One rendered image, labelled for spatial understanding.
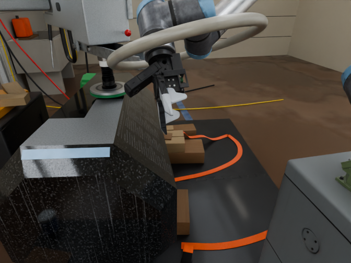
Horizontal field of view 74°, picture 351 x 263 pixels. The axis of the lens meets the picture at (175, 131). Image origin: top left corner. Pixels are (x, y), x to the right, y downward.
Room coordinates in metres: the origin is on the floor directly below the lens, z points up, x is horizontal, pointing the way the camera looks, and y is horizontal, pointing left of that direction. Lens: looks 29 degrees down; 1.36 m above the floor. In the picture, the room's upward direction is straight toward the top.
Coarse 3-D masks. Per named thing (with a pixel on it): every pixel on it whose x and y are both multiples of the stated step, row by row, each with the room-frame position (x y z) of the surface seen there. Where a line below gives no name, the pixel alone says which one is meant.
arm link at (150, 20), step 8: (144, 0) 0.74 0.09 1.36; (152, 0) 0.73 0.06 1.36; (160, 0) 0.75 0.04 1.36; (144, 8) 0.72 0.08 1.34; (152, 8) 0.71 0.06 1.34; (160, 8) 0.71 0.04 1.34; (168, 8) 0.70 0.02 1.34; (144, 16) 0.70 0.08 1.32; (152, 16) 0.69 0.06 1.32; (160, 16) 0.70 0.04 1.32; (168, 16) 0.69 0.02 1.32; (144, 24) 0.69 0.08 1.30; (152, 24) 0.68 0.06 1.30; (160, 24) 0.68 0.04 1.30; (168, 24) 0.69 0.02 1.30; (144, 32) 0.67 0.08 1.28; (152, 32) 0.66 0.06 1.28
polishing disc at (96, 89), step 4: (96, 84) 1.34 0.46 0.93; (100, 84) 1.34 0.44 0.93; (116, 84) 1.34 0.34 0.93; (120, 84) 1.34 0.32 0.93; (92, 88) 1.26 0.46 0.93; (96, 88) 1.26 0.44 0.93; (100, 88) 1.26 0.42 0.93; (116, 88) 1.26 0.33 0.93; (120, 88) 1.26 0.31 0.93; (92, 92) 1.21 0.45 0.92; (96, 92) 1.19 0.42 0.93; (100, 92) 1.19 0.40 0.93; (104, 92) 1.19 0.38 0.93; (108, 92) 1.19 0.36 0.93; (112, 92) 1.19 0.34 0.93; (116, 92) 1.20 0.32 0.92; (120, 92) 1.22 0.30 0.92
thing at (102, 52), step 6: (78, 42) 1.42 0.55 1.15; (84, 48) 1.35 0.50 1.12; (90, 48) 1.27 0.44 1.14; (96, 48) 1.21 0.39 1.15; (102, 48) 1.14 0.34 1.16; (114, 48) 1.30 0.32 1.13; (96, 54) 1.22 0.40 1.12; (102, 54) 1.15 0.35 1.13; (108, 54) 1.10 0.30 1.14; (138, 54) 1.10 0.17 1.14; (126, 60) 0.96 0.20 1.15; (132, 60) 0.92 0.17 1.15; (138, 60) 0.90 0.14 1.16
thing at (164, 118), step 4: (160, 104) 0.59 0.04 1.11; (160, 108) 0.58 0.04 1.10; (160, 112) 0.58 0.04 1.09; (164, 112) 0.58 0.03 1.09; (176, 112) 0.60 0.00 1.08; (160, 116) 0.58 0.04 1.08; (164, 116) 0.58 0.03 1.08; (168, 116) 0.59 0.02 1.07; (172, 116) 0.60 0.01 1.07; (176, 116) 0.60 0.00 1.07; (160, 120) 0.58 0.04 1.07; (164, 120) 0.58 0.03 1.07; (168, 120) 0.59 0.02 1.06; (172, 120) 0.59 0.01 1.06; (160, 124) 0.57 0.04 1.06; (164, 124) 0.58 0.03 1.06; (164, 128) 0.57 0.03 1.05; (164, 132) 0.57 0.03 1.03
